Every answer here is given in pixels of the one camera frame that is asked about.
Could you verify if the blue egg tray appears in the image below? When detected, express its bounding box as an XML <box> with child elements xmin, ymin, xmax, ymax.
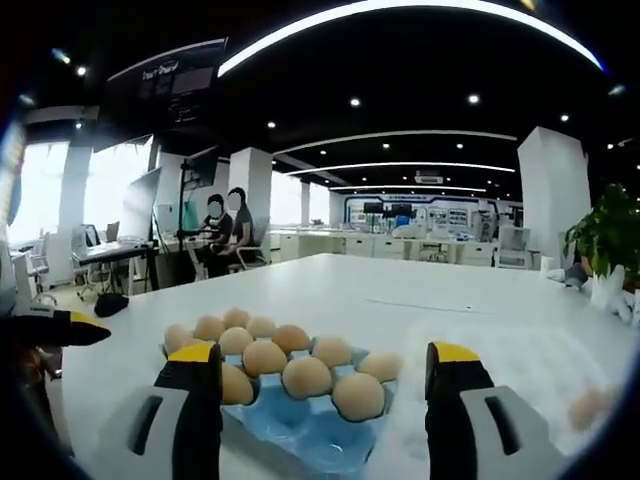
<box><xmin>158</xmin><ymin>334</ymin><xmax>401</xmax><ymax>474</ymax></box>

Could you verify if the black cloth pouch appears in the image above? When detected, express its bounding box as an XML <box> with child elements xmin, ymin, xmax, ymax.
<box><xmin>93</xmin><ymin>293</ymin><xmax>130</xmax><ymax>318</ymax></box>

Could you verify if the black screen on stand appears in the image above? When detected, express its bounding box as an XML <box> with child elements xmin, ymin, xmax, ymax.
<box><xmin>184</xmin><ymin>145</ymin><xmax>221</xmax><ymax>186</ymax></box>

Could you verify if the row of white cabinets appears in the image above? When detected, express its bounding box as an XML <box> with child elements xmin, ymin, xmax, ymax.
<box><xmin>269</xmin><ymin>229</ymin><xmax>496</xmax><ymax>266</ymax></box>

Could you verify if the grey bag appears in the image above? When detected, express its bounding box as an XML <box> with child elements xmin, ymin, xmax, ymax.
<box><xmin>564</xmin><ymin>262</ymin><xmax>591</xmax><ymax>289</ymax></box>

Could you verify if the white mesh office chair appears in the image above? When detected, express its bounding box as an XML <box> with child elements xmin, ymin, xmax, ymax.
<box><xmin>497</xmin><ymin>224</ymin><xmax>534</xmax><ymax>269</ymax></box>

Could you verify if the large curved monitor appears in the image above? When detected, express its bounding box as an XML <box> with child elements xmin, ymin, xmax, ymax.
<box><xmin>119</xmin><ymin>167</ymin><xmax>164</xmax><ymax>241</ymax></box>

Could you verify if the black desk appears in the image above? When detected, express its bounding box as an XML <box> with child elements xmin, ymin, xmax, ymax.
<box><xmin>72</xmin><ymin>242</ymin><xmax>161</xmax><ymax>266</ymax></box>

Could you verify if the white crumpled paper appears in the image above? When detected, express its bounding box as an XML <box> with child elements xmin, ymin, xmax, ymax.
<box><xmin>617</xmin><ymin>292</ymin><xmax>640</xmax><ymax>326</ymax></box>

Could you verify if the blue lit display wall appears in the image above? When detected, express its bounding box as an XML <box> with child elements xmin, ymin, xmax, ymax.
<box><xmin>343</xmin><ymin>192</ymin><xmax>496</xmax><ymax>234</ymax></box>

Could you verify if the black hanging display panel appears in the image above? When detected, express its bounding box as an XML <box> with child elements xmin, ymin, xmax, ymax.
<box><xmin>104</xmin><ymin>37</ymin><xmax>230</xmax><ymax>141</ymax></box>

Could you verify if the white table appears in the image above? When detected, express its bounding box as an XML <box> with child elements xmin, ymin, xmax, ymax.
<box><xmin>49</xmin><ymin>252</ymin><xmax>634</xmax><ymax>480</ymax></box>

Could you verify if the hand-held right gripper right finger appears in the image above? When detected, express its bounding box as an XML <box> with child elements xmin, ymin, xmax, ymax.
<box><xmin>424</xmin><ymin>341</ymin><xmax>569</xmax><ymax>480</ymax></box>

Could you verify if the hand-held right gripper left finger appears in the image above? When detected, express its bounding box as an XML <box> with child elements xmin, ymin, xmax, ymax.
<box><xmin>87</xmin><ymin>342</ymin><xmax>225</xmax><ymax>480</ymax></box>

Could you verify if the green leafy plant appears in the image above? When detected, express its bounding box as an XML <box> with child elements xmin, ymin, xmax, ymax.
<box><xmin>564</xmin><ymin>183</ymin><xmax>640</xmax><ymax>281</ymax></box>

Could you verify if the group of round ceiling spotlights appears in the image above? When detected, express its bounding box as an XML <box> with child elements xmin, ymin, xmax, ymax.
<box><xmin>74</xmin><ymin>64</ymin><xmax>616</xmax><ymax>154</ymax></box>

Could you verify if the white foam egg holder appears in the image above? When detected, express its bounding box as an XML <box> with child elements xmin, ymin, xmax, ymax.
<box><xmin>374</xmin><ymin>324</ymin><xmax>626</xmax><ymax>476</ymax></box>

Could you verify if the long curved ceiling light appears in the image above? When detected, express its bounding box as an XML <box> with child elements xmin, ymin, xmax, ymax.
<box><xmin>217</xmin><ymin>0</ymin><xmax>604</xmax><ymax>79</ymax></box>

